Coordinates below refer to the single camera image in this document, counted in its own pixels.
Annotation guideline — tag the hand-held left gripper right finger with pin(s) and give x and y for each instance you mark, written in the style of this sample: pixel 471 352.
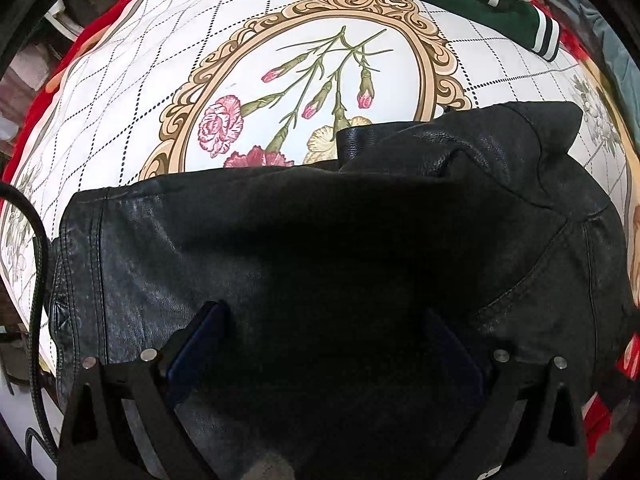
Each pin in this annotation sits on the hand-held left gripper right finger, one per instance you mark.
pixel 452 357

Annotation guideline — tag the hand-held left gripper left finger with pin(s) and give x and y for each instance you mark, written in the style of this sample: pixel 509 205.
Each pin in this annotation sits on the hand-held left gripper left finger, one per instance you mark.
pixel 197 347

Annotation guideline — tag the black leather jacket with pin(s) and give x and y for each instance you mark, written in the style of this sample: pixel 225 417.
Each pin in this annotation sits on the black leather jacket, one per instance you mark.
pixel 320 240

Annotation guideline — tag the white floral quilted mat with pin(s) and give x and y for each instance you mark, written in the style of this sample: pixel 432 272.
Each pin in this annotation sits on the white floral quilted mat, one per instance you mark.
pixel 150 70

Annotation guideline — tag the red floral blanket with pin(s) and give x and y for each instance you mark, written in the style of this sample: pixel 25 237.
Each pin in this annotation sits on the red floral blanket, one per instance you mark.
pixel 100 22

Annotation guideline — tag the blue-grey duvet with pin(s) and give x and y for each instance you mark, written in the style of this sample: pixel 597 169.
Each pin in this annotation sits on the blue-grey duvet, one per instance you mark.
pixel 617 60

